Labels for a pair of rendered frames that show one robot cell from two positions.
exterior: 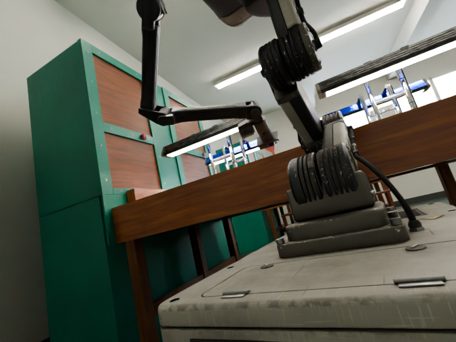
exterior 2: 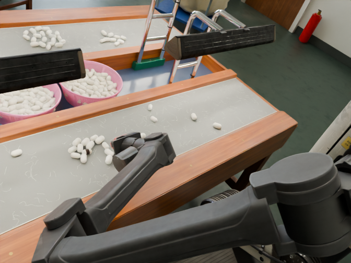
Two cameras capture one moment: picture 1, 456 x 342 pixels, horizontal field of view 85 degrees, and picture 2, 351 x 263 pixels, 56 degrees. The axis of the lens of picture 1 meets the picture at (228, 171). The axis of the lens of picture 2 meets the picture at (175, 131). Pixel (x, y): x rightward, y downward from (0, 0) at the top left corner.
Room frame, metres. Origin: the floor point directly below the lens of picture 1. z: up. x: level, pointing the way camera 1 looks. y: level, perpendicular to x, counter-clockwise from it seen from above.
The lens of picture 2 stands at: (0.83, 0.45, 1.58)
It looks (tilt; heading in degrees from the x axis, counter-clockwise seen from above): 39 degrees down; 283
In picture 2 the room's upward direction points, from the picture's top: 22 degrees clockwise
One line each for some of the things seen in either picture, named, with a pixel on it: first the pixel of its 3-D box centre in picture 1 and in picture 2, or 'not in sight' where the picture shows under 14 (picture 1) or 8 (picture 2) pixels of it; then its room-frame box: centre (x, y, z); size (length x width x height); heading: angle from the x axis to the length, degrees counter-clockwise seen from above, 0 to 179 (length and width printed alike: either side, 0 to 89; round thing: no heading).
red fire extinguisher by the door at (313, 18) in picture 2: not in sight; (311, 25); (0.70, -4.65, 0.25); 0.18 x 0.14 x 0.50; 70
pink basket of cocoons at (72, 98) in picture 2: not in sight; (89, 87); (1.47, -0.53, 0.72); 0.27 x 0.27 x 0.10
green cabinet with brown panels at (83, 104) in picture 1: (142, 147); not in sight; (1.98, 0.65, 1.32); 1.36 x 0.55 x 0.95; 158
